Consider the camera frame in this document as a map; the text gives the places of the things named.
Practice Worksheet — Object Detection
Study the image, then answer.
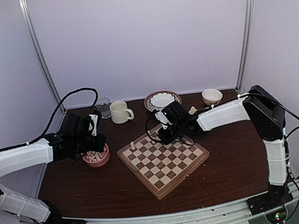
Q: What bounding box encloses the small white floral bowl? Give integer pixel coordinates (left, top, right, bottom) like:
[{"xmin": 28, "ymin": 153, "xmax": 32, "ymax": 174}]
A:
[{"xmin": 201, "ymin": 88, "xmax": 223, "ymax": 106}]

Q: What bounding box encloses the cream ribbed mug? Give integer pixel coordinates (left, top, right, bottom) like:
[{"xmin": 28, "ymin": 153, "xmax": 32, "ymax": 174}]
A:
[{"xmin": 110, "ymin": 100, "xmax": 135, "ymax": 124}]

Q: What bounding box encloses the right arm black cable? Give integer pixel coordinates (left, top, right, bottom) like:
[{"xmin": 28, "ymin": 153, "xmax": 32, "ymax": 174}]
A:
[{"xmin": 141, "ymin": 85, "xmax": 299, "ymax": 224}]

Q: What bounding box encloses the white chess pieces pile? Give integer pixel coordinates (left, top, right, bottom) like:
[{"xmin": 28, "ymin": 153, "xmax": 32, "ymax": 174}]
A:
[{"xmin": 86, "ymin": 151, "xmax": 102, "ymax": 162}]

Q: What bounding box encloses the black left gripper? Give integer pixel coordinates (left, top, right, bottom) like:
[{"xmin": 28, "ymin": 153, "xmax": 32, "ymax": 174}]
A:
[{"xmin": 73, "ymin": 131, "xmax": 107, "ymax": 156}]

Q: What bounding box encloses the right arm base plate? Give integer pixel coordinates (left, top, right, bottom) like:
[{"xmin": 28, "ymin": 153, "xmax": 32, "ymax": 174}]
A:
[{"xmin": 247, "ymin": 191, "xmax": 293, "ymax": 216}]

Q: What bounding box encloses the pink cat-ear bowl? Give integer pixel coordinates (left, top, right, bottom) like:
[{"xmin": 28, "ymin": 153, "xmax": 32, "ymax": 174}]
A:
[{"xmin": 82, "ymin": 144, "xmax": 110, "ymax": 168}]

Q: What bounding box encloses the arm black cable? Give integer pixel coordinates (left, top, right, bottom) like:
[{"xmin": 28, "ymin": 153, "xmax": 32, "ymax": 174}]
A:
[
  {"xmin": 141, "ymin": 85, "xmax": 299, "ymax": 224},
  {"xmin": 19, "ymin": 86, "xmax": 104, "ymax": 147}
]

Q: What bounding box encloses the wooden chess board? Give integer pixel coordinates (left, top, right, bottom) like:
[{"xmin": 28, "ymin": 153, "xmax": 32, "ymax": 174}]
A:
[{"xmin": 117, "ymin": 125, "xmax": 210, "ymax": 200}]

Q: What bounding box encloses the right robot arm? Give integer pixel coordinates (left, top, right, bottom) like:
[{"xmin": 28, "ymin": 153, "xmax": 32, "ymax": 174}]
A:
[{"xmin": 153, "ymin": 85, "xmax": 289, "ymax": 207}]

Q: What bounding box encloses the cream cat-ear bowl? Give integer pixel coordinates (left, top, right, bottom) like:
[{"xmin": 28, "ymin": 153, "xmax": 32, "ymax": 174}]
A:
[{"xmin": 189, "ymin": 106, "xmax": 197, "ymax": 115}]

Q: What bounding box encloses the right aluminium frame post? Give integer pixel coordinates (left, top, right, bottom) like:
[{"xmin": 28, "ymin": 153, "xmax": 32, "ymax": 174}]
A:
[{"xmin": 236, "ymin": 0, "xmax": 255, "ymax": 93}]

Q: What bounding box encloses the left aluminium frame post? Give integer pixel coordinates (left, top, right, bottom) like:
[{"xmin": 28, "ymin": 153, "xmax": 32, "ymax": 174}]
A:
[{"xmin": 18, "ymin": 0, "xmax": 61, "ymax": 103}]

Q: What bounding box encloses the clear drinking glass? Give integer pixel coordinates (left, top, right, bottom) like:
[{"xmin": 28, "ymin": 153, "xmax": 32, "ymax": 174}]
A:
[{"xmin": 96, "ymin": 97, "xmax": 111, "ymax": 119}]

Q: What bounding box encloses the white scalloped bowl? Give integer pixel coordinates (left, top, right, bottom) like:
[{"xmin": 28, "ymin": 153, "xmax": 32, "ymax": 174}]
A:
[{"xmin": 150, "ymin": 92, "xmax": 175, "ymax": 108}]

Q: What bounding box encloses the patterned ceramic plate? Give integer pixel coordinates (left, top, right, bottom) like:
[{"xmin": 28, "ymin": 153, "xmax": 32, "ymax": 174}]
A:
[{"xmin": 144, "ymin": 91, "xmax": 182, "ymax": 112}]

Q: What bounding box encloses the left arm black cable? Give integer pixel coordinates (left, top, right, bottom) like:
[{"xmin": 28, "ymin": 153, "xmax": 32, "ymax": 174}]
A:
[{"xmin": 19, "ymin": 86, "xmax": 104, "ymax": 147}]

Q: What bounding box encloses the aluminium frame post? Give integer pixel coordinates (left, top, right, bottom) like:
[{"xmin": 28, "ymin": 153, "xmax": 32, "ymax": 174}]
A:
[
  {"xmin": 236, "ymin": 0, "xmax": 255, "ymax": 93},
  {"xmin": 18, "ymin": 0, "xmax": 61, "ymax": 103}
]

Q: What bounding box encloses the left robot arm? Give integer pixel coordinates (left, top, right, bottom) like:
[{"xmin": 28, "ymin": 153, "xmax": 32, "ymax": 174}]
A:
[{"xmin": 0, "ymin": 113, "xmax": 106, "ymax": 224}]

